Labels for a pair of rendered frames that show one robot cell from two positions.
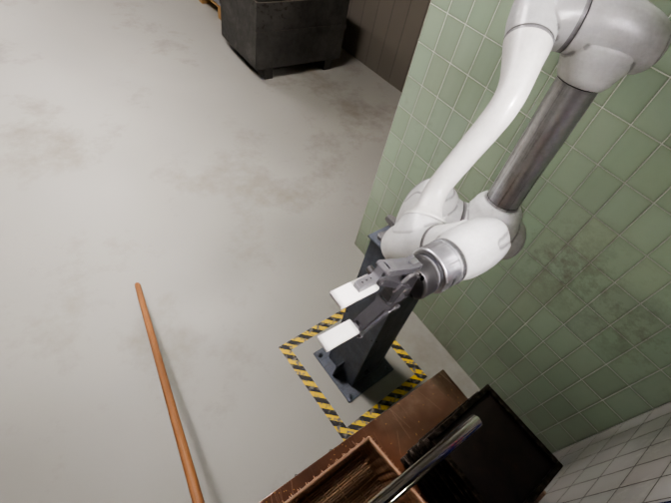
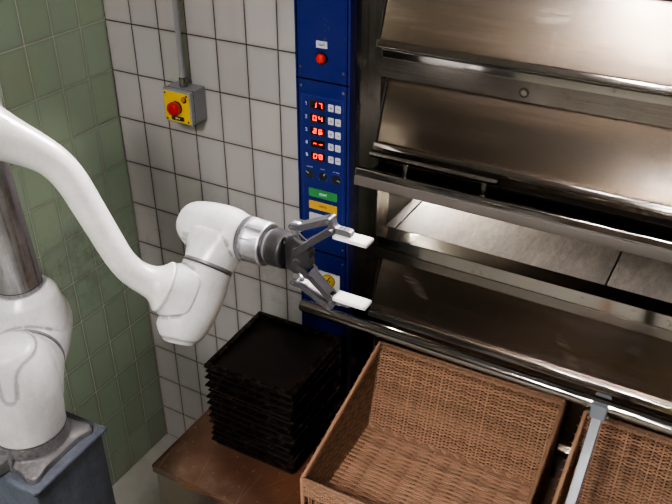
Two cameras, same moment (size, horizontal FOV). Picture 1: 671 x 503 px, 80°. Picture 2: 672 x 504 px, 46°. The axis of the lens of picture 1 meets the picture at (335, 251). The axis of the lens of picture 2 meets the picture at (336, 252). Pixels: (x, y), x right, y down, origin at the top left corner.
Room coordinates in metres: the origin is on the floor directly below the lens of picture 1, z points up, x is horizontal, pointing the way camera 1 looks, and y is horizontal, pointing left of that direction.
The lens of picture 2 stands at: (0.68, 1.13, 2.26)
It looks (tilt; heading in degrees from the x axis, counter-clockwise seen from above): 31 degrees down; 256
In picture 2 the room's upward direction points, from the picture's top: straight up
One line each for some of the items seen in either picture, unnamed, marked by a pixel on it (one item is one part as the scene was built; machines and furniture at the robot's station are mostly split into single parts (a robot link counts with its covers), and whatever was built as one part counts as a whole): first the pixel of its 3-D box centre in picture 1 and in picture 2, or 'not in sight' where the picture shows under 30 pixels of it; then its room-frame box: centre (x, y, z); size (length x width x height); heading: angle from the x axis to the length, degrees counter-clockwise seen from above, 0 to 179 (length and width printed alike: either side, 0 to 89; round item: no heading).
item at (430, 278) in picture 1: (406, 282); (291, 251); (0.44, -0.13, 1.48); 0.09 x 0.07 x 0.08; 136
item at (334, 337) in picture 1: (338, 334); (352, 300); (0.35, -0.04, 1.41); 0.07 x 0.03 x 0.01; 136
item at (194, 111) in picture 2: not in sight; (184, 103); (0.57, -1.04, 1.46); 0.10 x 0.07 x 0.10; 136
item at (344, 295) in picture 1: (354, 290); (353, 238); (0.35, -0.04, 1.55); 0.07 x 0.03 x 0.01; 136
